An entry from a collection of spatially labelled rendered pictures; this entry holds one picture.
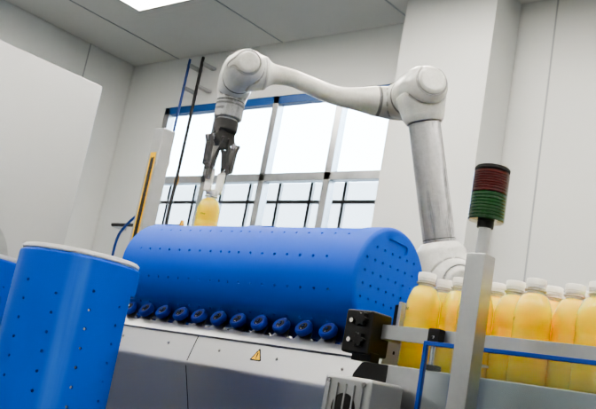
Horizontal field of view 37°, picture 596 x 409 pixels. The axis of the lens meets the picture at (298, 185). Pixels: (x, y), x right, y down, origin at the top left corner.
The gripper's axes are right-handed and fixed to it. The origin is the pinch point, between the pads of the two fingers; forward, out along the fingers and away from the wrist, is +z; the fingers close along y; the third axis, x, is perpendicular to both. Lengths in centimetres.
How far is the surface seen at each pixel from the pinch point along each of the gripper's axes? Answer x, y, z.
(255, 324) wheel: 46, 17, 43
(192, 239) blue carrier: 16.3, 17.7, 22.2
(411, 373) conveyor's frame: 101, 29, 50
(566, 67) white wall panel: -28, -275, -153
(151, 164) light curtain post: -66, -25, -16
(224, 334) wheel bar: 36, 17, 47
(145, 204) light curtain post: -65, -25, 0
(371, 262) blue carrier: 76, 14, 25
